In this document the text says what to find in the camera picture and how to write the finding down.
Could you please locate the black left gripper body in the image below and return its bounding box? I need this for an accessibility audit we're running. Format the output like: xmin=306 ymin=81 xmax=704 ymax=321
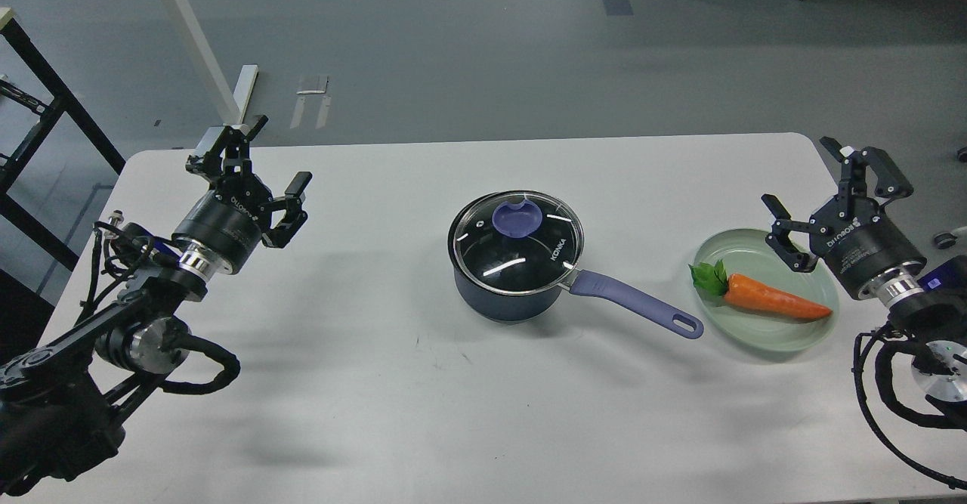
xmin=172 ymin=179 xmax=272 ymax=274

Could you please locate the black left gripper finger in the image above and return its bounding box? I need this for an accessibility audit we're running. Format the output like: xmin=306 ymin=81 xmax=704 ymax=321
xmin=186 ymin=115 xmax=268 ymax=187
xmin=261 ymin=172 xmax=312 ymax=249

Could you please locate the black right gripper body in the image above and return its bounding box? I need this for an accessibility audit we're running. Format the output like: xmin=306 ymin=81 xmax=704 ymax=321
xmin=809 ymin=197 xmax=926 ymax=300

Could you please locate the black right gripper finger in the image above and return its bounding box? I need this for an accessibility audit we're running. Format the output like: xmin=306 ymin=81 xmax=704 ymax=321
xmin=761 ymin=193 xmax=818 ymax=273
xmin=820 ymin=137 xmax=914 ymax=204

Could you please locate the dark blue saucepan purple handle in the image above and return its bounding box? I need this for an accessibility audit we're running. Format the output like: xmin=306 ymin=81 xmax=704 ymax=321
xmin=451 ymin=190 xmax=705 ymax=340

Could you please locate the glass pot lid purple knob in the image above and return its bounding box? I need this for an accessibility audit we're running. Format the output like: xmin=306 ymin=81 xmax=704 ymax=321
xmin=447 ymin=190 xmax=585 ymax=295

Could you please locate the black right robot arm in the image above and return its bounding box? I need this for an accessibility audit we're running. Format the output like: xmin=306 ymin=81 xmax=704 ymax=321
xmin=761 ymin=137 xmax=965 ymax=490

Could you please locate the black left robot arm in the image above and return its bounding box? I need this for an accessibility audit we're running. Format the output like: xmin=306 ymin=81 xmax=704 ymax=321
xmin=2 ymin=116 xmax=312 ymax=496

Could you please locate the pale green plate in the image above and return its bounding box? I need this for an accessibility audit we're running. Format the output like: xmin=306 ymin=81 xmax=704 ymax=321
xmin=692 ymin=228 xmax=839 ymax=354

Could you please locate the orange toy carrot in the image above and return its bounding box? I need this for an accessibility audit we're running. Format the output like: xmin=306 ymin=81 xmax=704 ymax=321
xmin=688 ymin=260 xmax=833 ymax=322

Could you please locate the black metal stand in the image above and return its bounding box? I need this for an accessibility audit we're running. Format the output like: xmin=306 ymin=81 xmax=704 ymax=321
xmin=1 ymin=8 xmax=125 ymax=270

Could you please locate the white table frame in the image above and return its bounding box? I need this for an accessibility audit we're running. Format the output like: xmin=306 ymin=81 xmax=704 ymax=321
xmin=0 ymin=0 xmax=259 ymax=149

